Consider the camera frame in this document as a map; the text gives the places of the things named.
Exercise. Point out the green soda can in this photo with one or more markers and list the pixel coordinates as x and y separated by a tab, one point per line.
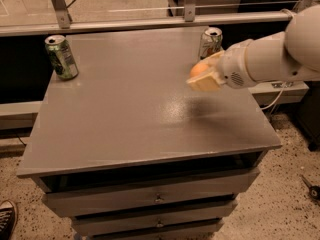
61	57

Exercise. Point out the black sneaker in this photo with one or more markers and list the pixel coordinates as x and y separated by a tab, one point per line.
8	219

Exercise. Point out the orange fruit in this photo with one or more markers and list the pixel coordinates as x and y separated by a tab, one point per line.
198	69

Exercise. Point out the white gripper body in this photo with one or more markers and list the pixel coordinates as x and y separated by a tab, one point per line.
232	68

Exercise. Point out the white 7up can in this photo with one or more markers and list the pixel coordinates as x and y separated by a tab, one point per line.
210	42

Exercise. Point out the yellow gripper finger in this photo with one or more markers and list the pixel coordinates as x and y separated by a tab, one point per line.
206	81
213	59

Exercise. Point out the metal guard rail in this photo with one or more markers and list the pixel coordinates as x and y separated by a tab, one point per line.
40	17

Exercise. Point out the grey drawer cabinet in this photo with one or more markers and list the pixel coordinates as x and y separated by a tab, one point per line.
128	151

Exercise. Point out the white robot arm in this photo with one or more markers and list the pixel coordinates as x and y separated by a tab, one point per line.
289	56

